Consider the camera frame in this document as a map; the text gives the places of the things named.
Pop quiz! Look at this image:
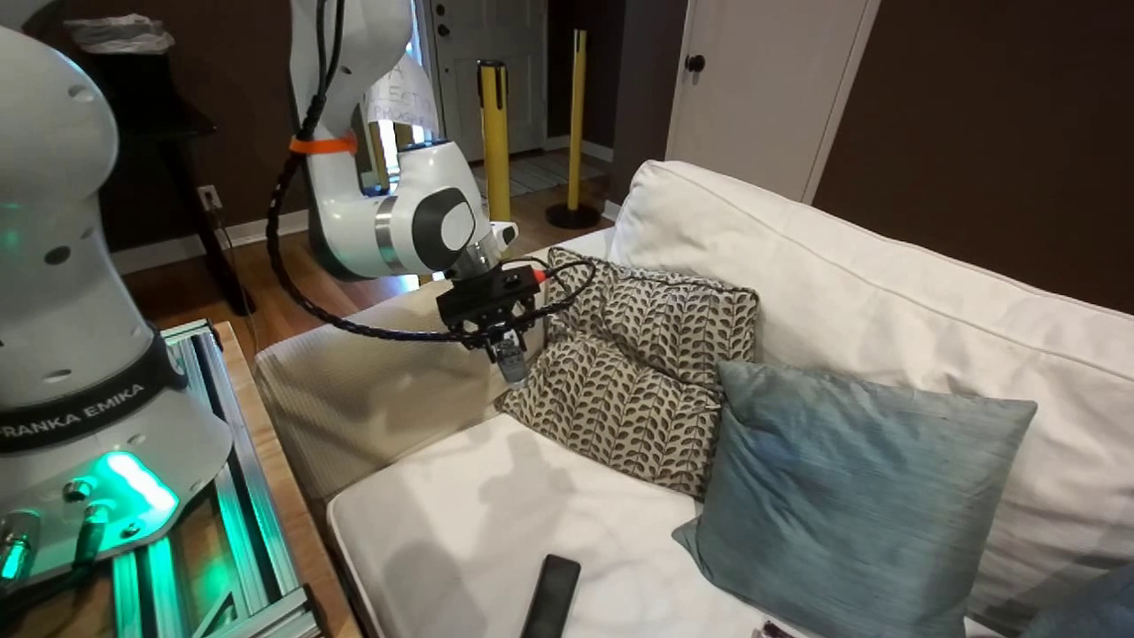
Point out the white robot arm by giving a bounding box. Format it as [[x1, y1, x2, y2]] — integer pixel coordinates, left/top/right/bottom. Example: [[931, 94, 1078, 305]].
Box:
[[0, 0, 531, 592]]

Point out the black side table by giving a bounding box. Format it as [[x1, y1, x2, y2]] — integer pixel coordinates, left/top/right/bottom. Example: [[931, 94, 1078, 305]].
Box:
[[61, 16, 253, 317]]

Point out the yellow post black base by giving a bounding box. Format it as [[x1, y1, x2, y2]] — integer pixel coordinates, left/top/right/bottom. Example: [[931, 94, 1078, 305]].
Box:
[[546, 29, 598, 232], [477, 59, 510, 220]]

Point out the white sofa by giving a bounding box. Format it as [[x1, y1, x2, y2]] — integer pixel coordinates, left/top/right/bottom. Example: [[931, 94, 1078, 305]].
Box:
[[253, 160, 1134, 638]]

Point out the black remote control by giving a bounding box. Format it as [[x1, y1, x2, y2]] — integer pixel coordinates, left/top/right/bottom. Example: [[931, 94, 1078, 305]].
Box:
[[519, 554, 582, 638]]

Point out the teal cushion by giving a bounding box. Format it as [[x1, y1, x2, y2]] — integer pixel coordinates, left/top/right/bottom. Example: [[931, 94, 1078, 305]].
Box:
[[1020, 566, 1134, 638], [676, 362, 1035, 638]]

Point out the patterned black white cushion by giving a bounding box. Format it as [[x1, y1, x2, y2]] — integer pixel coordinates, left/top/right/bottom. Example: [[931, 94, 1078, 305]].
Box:
[[500, 248, 763, 499]]

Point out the white door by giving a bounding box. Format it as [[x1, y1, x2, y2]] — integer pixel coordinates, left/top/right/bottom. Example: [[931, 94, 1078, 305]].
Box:
[[666, 0, 882, 202]]

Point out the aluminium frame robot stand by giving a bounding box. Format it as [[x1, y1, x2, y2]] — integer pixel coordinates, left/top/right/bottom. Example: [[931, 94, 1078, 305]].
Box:
[[0, 317, 329, 638]]

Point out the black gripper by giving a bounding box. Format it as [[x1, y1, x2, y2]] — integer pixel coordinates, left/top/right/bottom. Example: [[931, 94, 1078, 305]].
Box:
[[435, 265, 540, 349]]

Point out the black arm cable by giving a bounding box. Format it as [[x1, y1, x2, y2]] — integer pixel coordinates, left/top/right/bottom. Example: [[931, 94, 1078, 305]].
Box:
[[263, 0, 598, 349]]

